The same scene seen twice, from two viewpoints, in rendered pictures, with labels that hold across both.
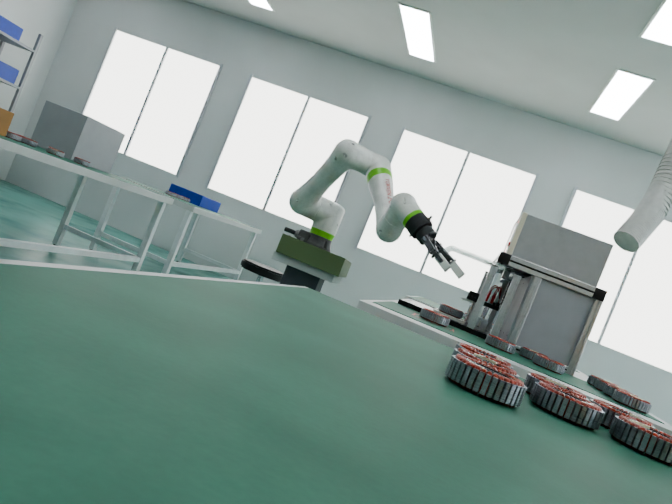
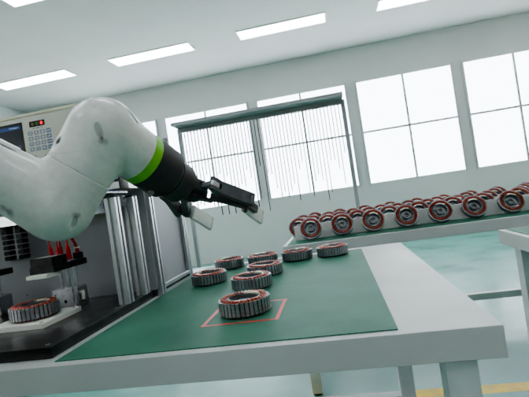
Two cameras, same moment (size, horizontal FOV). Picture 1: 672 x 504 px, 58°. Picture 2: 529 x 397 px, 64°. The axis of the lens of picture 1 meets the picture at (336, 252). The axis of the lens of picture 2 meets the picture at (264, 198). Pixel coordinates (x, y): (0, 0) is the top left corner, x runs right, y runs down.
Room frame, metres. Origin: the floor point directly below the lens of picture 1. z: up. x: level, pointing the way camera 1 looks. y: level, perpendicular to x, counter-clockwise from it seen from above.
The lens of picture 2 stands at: (2.20, 0.50, 0.98)
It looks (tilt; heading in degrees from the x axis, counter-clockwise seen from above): 0 degrees down; 267
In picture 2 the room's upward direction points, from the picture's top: 9 degrees counter-clockwise
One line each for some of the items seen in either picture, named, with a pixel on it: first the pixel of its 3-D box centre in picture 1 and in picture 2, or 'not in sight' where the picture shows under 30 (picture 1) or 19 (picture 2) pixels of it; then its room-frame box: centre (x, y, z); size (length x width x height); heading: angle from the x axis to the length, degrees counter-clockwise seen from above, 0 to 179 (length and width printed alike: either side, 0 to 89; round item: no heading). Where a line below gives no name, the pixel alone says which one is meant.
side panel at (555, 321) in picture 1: (553, 325); (168, 237); (2.46, -0.93, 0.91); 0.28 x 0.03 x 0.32; 78
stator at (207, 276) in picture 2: (533, 355); (209, 276); (2.34, -0.86, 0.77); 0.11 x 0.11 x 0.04
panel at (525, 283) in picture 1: (512, 308); (51, 253); (2.81, -0.86, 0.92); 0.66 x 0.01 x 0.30; 168
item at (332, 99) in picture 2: not in sight; (271, 201); (1.89, -4.08, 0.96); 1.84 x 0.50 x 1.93; 168
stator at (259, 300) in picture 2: (434, 317); (244, 303); (2.23, -0.43, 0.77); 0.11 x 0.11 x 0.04
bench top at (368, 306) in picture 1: (494, 346); (58, 317); (2.81, -0.85, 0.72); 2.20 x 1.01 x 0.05; 168
